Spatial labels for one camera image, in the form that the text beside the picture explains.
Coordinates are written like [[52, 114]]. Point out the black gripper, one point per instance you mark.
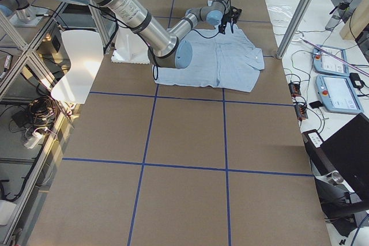
[[224, 21]]

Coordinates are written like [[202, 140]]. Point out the light blue button-up shirt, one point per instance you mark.
[[228, 61]]

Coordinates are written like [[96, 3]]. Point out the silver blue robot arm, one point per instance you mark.
[[165, 48]]

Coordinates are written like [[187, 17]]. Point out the upper blue teach pendant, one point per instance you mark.
[[326, 64]]

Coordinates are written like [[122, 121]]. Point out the blue teach pendant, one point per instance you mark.
[[326, 64], [337, 94]]

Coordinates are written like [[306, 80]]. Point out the lower blue teach pendant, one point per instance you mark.
[[337, 94]]

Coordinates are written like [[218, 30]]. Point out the white plastic chair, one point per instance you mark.
[[85, 51]]

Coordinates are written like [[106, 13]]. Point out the black monitor with label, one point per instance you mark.
[[346, 151]]

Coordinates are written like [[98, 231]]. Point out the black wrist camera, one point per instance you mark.
[[236, 13]]

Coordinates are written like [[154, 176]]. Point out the grey aluminium frame post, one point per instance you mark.
[[292, 27]]

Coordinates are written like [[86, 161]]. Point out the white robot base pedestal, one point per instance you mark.
[[129, 48]]

